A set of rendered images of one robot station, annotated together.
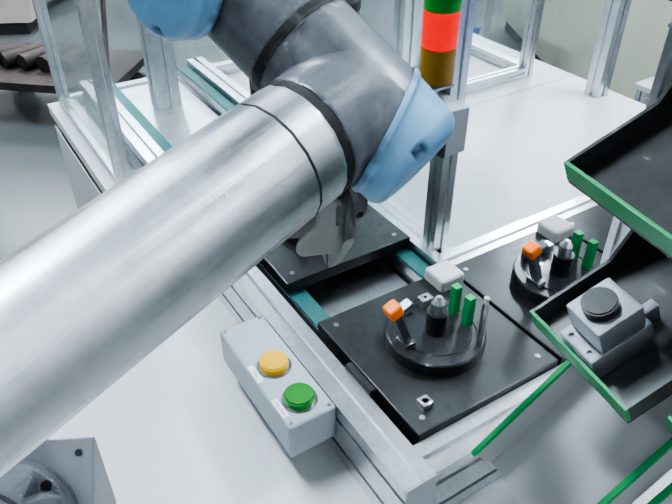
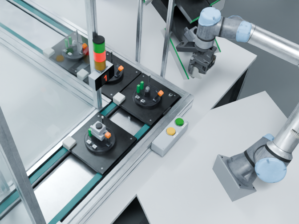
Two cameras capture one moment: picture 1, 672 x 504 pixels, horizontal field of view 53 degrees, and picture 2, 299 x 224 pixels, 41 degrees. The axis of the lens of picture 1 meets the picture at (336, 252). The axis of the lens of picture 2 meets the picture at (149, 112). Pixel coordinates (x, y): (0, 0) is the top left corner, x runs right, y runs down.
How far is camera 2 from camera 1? 1.79 m
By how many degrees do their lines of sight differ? 74
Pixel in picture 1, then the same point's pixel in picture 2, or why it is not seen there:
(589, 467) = (187, 58)
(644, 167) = (189, 11)
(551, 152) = not seen: outside the picture
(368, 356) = (159, 110)
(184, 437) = (186, 162)
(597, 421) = (181, 54)
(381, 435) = (180, 104)
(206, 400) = (171, 163)
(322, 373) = (168, 120)
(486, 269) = (109, 90)
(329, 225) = not seen: hidden behind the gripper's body
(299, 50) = not seen: hidden behind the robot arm
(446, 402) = (167, 91)
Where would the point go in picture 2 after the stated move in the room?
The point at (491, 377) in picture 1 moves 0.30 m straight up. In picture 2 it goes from (155, 84) to (159, 40)
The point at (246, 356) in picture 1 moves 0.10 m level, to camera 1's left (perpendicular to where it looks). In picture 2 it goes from (170, 139) to (178, 157)
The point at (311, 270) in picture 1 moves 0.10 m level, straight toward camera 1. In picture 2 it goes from (127, 134) to (147, 127)
